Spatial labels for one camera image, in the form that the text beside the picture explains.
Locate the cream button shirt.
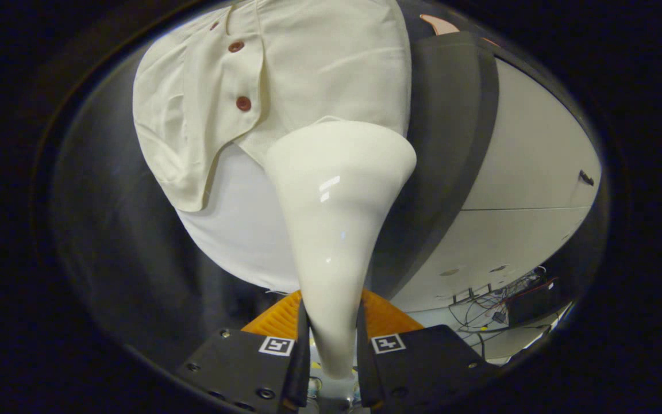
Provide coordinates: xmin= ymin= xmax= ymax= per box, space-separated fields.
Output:
xmin=133 ymin=0 xmax=413 ymax=212

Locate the black power box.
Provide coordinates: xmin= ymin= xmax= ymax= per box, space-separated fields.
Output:
xmin=506 ymin=282 xmax=567 ymax=327

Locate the grey and white cabinet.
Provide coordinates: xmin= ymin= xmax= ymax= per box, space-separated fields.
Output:
xmin=365 ymin=32 xmax=603 ymax=314

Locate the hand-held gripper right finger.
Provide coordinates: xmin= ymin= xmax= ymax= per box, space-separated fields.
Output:
xmin=356 ymin=287 xmax=498 ymax=412

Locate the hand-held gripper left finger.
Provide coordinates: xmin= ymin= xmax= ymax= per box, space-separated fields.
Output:
xmin=175 ymin=289 xmax=311 ymax=413

